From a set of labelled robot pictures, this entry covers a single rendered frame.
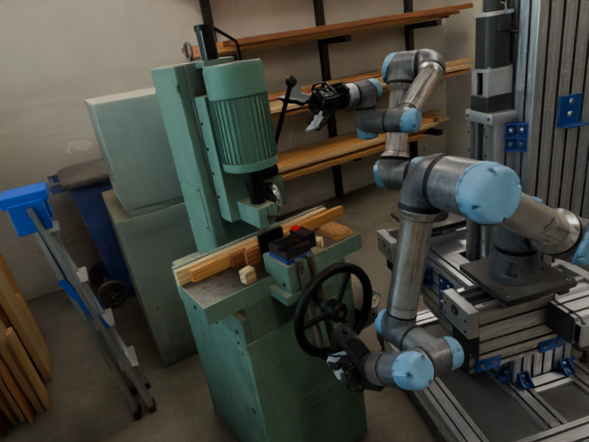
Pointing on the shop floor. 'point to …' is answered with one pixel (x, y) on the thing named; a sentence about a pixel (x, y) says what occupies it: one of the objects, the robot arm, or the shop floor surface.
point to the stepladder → (77, 288)
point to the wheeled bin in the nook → (97, 227)
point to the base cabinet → (278, 384)
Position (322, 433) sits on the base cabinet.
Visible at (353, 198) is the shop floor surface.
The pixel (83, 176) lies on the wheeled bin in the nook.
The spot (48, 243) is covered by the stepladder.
